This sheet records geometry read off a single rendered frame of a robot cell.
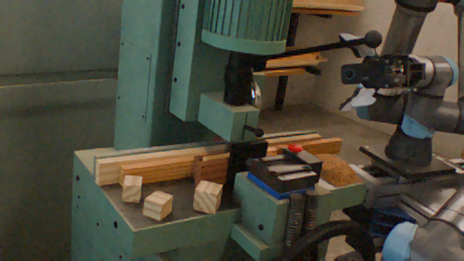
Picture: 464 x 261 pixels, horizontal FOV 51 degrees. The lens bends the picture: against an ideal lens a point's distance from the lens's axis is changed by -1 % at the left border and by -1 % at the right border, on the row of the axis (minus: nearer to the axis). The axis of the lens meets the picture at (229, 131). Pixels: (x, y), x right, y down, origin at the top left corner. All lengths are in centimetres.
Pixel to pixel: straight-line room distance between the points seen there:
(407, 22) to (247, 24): 61
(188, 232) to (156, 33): 47
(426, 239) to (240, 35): 50
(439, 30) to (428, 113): 328
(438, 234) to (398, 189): 92
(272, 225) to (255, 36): 36
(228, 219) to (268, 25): 38
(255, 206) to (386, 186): 74
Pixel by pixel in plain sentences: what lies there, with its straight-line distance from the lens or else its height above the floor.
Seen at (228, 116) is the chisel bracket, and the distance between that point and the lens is 104.
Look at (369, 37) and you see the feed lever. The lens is 97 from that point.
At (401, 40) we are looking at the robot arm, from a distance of 148.
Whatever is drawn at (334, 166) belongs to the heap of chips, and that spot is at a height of 93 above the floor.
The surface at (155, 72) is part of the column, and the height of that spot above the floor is 108.
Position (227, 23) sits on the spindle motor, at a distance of 97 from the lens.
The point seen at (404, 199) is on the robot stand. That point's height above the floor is 72.
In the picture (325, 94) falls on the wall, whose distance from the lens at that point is 509.
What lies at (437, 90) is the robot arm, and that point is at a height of 114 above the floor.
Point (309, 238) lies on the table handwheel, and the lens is 85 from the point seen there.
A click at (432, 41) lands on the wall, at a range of 450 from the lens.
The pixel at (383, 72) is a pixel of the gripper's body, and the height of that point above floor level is 118.
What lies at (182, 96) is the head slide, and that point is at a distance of 113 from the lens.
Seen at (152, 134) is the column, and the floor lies 93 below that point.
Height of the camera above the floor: 137
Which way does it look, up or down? 20 degrees down
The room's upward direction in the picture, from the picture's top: 8 degrees clockwise
